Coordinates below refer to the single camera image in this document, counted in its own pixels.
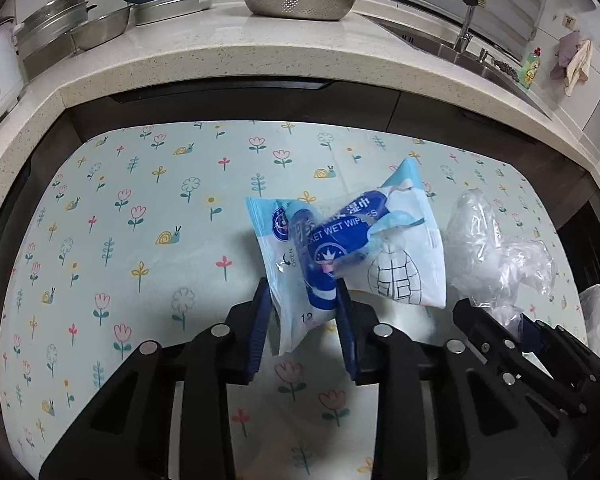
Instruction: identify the clear plastic wrap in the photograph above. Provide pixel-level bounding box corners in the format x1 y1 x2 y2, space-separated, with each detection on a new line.
442 187 557 342

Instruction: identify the floral tablecloth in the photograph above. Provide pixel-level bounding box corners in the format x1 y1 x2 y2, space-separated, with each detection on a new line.
0 120 588 480

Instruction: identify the steel steamer pot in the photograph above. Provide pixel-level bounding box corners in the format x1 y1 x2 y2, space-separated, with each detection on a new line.
14 0 98 62

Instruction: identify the blue wet wipes packet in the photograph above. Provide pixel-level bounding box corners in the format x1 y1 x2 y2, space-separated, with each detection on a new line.
244 156 448 357

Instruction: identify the small steel bowl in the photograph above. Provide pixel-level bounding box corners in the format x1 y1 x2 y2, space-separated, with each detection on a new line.
70 4 137 51

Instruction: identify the cream hanging cloth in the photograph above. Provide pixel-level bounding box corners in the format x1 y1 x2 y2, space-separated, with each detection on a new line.
564 39 594 98

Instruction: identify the steel tray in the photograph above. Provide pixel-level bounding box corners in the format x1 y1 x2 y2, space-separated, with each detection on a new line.
130 0 216 26

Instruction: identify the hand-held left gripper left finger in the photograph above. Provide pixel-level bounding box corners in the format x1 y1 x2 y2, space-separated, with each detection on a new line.
39 277 274 480

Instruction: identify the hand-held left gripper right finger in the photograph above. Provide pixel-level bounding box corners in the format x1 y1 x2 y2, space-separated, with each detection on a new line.
334 280 570 480

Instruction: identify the purple hanging cloth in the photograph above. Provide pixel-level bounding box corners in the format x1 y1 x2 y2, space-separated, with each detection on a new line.
550 31 583 81

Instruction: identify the steel wool scourer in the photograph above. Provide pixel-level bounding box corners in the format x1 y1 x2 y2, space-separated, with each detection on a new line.
492 57 522 84

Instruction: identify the steel sink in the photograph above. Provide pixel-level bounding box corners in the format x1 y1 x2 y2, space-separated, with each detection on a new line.
365 12 553 121

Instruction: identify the chrome faucet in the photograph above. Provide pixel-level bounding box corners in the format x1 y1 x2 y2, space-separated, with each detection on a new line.
452 0 485 54

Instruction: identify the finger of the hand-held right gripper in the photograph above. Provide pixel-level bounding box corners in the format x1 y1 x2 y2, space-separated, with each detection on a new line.
520 317 600 388
452 298 598 418

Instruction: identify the green dish soap bottle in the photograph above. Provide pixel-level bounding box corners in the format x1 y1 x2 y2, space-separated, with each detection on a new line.
517 47 542 90

